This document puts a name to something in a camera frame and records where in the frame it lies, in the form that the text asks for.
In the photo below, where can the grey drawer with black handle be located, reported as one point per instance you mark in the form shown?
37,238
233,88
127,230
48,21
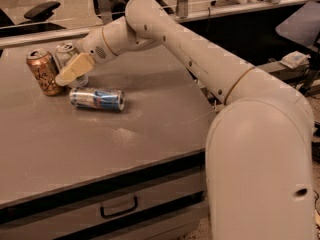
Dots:
162,208

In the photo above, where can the white green 7up can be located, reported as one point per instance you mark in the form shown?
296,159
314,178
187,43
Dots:
63,54

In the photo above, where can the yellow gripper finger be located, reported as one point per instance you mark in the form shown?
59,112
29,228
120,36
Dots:
79,65

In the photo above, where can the blue silver Red Bull can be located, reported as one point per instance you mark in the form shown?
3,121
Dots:
97,98

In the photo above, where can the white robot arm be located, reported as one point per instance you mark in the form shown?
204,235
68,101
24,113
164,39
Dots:
258,149

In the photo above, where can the orange LaCroix can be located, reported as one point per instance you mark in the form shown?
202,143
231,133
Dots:
43,67

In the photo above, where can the black office chair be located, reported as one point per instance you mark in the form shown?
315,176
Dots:
22,17

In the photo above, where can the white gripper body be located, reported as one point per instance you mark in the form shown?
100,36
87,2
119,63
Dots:
94,46

